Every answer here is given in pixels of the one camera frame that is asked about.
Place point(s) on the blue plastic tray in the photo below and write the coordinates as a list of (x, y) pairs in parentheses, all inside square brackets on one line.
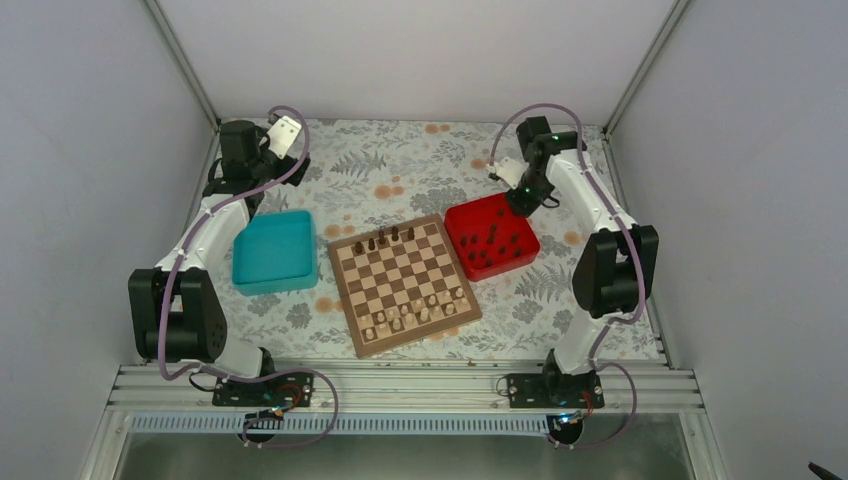
[(274, 253)]

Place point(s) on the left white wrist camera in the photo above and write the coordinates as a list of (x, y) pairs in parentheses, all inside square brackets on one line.
[(282, 135)]

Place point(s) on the red plastic tray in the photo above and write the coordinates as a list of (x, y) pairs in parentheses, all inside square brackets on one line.
[(489, 239)]

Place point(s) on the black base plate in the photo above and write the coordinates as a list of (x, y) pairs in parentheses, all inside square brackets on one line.
[(291, 390), (536, 391)]

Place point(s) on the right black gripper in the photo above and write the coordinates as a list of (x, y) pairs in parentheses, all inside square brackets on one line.
[(525, 209)]

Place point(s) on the floral tablecloth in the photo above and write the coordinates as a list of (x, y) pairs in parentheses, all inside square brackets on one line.
[(370, 174)]

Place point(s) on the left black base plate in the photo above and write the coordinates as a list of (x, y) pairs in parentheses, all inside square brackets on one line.
[(291, 390)]

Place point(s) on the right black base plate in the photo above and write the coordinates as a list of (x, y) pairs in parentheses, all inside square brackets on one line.
[(536, 391)]

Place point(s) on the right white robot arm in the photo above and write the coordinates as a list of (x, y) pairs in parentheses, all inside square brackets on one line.
[(612, 278)]

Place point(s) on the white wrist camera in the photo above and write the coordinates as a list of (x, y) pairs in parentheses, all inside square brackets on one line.
[(507, 170), (282, 135)]

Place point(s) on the wooden chessboard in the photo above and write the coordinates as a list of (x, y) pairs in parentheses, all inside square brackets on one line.
[(395, 280)]

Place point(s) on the aluminium front rail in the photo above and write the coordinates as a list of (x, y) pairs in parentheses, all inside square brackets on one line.
[(452, 387)]

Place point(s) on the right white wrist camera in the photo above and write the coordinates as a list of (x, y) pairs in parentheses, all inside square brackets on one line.
[(507, 170)]

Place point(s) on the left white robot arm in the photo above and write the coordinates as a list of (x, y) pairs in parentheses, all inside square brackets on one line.
[(178, 320)]

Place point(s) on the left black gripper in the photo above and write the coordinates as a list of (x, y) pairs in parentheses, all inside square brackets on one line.
[(295, 178)]

